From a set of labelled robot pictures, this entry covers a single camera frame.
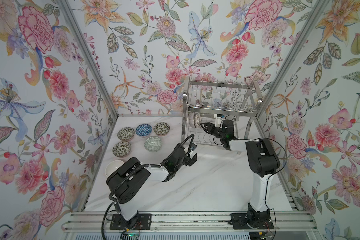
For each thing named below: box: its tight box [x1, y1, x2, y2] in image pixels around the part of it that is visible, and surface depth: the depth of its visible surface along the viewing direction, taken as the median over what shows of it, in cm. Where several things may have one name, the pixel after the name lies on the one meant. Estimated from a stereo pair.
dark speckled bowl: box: [153, 122, 171, 137], surface depth 112 cm
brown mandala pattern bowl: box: [193, 112, 202, 129], surface depth 106 cm
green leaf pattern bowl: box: [117, 127, 135, 142], surface depth 109 cm
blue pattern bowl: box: [135, 123, 153, 138], surface depth 112 cm
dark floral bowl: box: [112, 141, 132, 158], surface depth 100 cm
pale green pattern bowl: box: [144, 136, 162, 153], surface depth 103 cm
